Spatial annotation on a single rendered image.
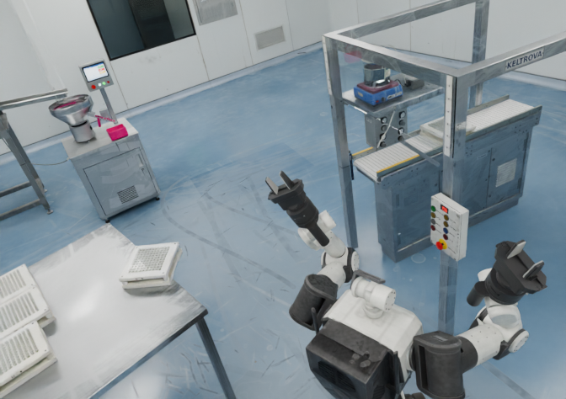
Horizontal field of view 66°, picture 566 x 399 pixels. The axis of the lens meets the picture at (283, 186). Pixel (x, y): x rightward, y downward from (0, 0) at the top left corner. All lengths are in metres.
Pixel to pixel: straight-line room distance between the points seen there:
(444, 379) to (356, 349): 0.23
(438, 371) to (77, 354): 1.49
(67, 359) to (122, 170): 2.47
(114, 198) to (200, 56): 3.59
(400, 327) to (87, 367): 1.31
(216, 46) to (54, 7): 2.34
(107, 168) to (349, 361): 3.40
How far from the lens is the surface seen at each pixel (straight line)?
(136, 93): 7.13
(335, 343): 1.30
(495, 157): 3.38
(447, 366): 1.27
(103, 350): 2.11
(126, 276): 2.28
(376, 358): 1.26
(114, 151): 4.25
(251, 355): 2.86
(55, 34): 6.83
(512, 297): 1.16
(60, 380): 2.12
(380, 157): 2.85
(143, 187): 4.45
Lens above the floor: 2.24
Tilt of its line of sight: 32 degrees down
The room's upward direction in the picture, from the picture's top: 12 degrees counter-clockwise
